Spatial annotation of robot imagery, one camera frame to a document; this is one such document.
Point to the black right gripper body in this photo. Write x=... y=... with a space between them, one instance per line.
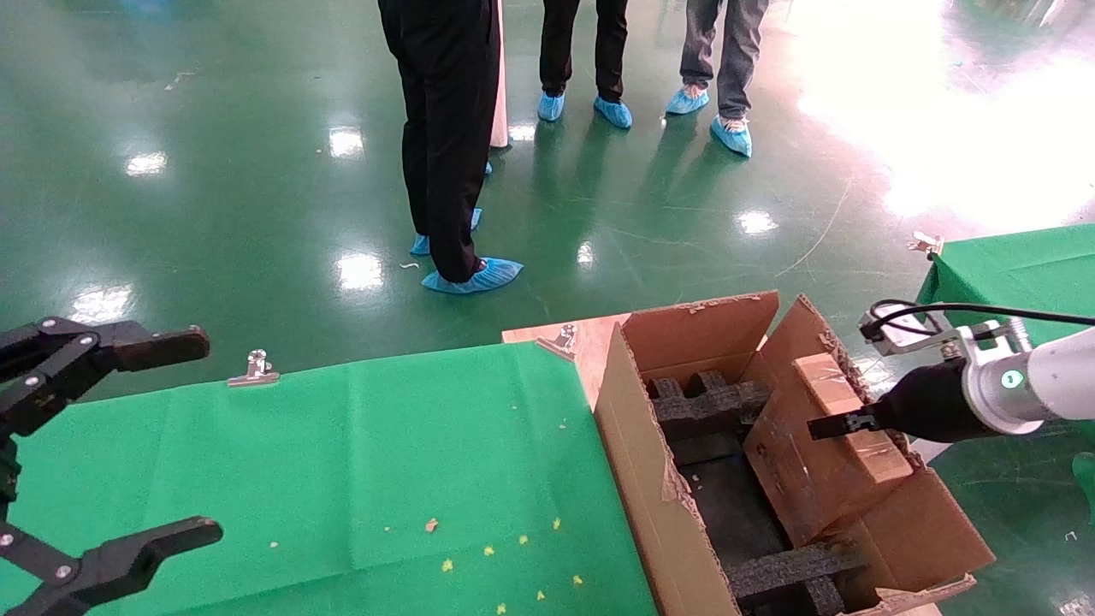
x=928 y=406

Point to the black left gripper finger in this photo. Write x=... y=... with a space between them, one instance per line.
x=128 y=560
x=154 y=346

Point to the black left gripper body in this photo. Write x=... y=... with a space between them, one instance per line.
x=7 y=470

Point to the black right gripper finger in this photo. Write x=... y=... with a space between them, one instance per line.
x=843 y=424

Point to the small brown cardboard box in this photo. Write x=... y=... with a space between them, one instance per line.
x=804 y=488

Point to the large open cardboard carton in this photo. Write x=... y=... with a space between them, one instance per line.
x=650 y=479

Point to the white tubular table leg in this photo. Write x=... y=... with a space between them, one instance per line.
x=924 y=450

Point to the metal binder clip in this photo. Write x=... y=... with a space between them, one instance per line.
x=560 y=342
x=927 y=246
x=254 y=370

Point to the black slotted foam insert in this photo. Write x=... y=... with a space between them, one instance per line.
x=710 y=411

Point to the black foam insert bar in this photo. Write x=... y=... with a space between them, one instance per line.
x=787 y=571

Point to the green object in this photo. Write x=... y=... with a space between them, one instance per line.
x=1086 y=488

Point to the wide green table cloth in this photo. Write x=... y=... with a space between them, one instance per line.
x=299 y=462

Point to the blue shoe cover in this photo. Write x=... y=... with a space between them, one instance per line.
x=687 y=101
x=614 y=112
x=419 y=245
x=551 y=106
x=479 y=276
x=733 y=137

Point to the person in wide black trousers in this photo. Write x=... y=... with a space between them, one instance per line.
x=449 y=128

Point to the person in grey jeans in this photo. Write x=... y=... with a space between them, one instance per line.
x=736 y=51

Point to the person in slim black trousers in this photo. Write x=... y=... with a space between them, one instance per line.
x=556 y=43

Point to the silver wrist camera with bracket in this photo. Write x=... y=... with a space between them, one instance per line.
x=898 y=338

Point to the white upright post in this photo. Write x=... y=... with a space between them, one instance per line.
x=500 y=77

